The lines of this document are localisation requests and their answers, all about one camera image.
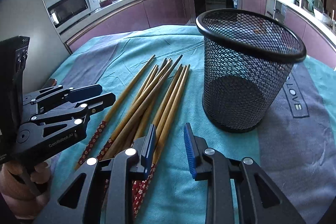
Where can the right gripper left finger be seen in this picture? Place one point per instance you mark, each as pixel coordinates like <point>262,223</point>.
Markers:
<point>97,183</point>

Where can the teal and grey tablecloth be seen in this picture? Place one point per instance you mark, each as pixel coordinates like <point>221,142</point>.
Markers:
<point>294,144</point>

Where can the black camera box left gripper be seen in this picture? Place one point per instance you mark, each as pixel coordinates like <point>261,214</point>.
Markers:
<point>14,52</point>

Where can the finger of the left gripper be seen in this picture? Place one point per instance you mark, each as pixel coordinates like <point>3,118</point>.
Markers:
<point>49,98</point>
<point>79,111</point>

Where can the purple kitchen cabinets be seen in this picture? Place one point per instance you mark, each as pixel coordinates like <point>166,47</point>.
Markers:
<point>134,15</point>

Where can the person's left hand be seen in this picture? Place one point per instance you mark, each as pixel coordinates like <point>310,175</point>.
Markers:
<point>17,195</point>

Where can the white microwave oven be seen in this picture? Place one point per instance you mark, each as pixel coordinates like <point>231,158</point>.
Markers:
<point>65,13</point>

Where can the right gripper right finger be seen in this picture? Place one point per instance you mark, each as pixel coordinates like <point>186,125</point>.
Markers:
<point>236,188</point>

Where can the wooden chopstick floral end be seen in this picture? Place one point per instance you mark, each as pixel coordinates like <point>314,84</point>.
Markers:
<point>162,132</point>
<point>146,83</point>
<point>110,113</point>
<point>139,127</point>
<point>166,98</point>
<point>135,111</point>

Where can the black mesh utensil cup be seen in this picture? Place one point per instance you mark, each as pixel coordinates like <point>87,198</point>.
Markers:
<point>248,57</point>

